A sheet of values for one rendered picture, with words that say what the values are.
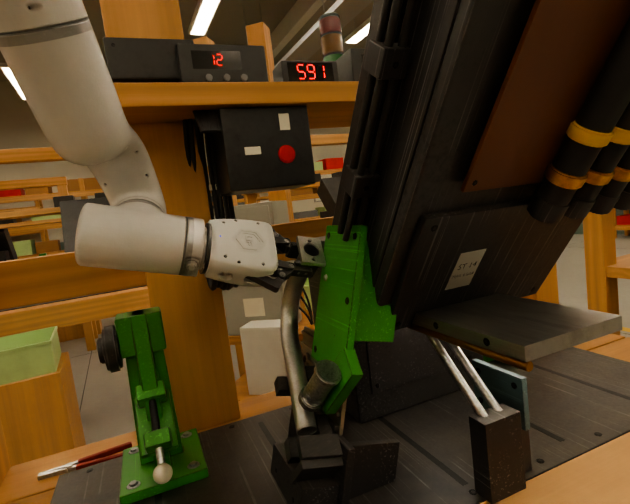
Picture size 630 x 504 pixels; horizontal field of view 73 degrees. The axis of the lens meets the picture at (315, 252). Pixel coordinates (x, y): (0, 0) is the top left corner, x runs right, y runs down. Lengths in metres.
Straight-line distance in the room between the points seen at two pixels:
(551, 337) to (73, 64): 0.58
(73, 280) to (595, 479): 0.94
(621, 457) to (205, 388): 0.71
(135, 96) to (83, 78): 0.27
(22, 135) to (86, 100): 10.37
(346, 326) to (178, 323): 0.42
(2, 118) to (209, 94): 10.27
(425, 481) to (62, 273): 0.75
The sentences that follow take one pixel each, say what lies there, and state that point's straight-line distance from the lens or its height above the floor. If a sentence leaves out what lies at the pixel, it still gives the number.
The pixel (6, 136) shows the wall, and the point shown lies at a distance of 10.93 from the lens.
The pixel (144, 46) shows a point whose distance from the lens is 0.87.
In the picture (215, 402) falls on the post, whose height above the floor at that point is 0.93.
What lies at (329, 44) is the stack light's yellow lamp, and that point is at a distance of 1.08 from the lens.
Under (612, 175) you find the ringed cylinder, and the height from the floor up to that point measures 1.30.
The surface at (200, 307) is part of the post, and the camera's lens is 0.90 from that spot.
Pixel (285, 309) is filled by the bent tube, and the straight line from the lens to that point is 0.73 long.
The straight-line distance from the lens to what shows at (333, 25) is 1.09.
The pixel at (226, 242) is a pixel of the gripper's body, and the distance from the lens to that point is 0.62.
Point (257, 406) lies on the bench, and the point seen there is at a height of 0.88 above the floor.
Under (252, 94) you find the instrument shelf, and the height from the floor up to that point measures 1.52.
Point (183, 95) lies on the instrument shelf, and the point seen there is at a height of 1.52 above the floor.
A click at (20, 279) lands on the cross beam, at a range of 1.00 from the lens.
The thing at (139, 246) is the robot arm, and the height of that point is 1.28.
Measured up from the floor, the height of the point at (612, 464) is 0.90.
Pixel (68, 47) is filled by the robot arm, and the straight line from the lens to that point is 0.52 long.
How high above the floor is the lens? 1.30
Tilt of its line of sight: 6 degrees down
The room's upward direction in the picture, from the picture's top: 7 degrees counter-clockwise
